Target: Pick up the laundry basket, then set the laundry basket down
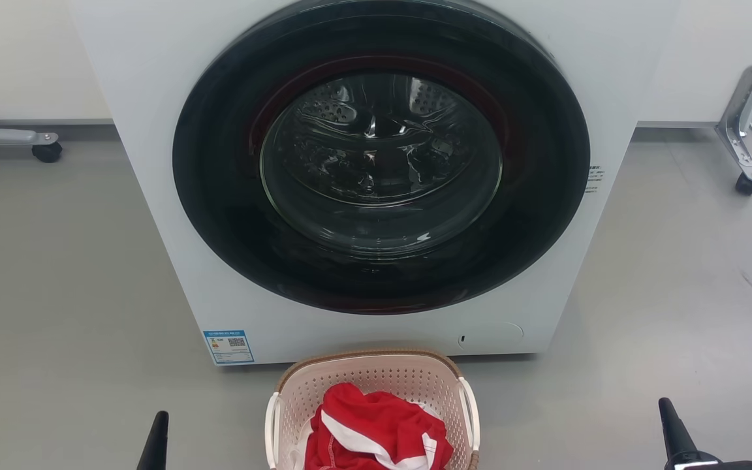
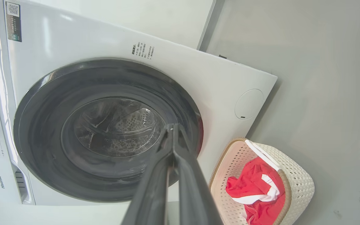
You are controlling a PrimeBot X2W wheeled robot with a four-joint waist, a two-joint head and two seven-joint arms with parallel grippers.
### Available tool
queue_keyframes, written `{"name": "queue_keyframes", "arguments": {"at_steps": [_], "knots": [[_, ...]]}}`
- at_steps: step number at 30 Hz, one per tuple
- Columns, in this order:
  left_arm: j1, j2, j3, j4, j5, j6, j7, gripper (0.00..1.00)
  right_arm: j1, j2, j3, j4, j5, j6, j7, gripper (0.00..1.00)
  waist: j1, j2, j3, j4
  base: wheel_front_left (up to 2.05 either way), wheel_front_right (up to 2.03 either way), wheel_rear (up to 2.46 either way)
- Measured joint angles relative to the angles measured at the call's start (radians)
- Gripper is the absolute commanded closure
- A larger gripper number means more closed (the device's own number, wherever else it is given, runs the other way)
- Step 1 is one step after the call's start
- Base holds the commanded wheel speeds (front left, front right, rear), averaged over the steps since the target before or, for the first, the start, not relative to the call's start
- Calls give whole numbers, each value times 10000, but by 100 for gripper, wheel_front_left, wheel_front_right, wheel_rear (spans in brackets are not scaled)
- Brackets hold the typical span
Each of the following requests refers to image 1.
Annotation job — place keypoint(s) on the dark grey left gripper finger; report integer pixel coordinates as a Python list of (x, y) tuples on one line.
[(156, 447)]

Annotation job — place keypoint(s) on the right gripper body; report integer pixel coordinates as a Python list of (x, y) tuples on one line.
[(709, 465)]

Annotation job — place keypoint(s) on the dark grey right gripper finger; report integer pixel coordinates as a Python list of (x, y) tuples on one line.
[(675, 431)]

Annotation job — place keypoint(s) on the cream perforated laundry basket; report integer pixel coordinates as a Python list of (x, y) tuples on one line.
[(376, 373)]

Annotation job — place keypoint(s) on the blue energy label sticker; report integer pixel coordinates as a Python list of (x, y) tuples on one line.
[(228, 346)]

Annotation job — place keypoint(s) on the red and white garment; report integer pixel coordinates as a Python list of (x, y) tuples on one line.
[(376, 418)]

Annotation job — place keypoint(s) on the black caster wheel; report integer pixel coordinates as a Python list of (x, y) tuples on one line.
[(47, 152), (747, 185)]

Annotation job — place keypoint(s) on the small printed text label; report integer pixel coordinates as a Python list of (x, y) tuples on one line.
[(595, 179)]

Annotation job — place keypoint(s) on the round black washer door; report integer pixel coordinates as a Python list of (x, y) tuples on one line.
[(382, 274)]

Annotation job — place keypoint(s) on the white front-load washing machine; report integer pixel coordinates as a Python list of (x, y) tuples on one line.
[(154, 130)]

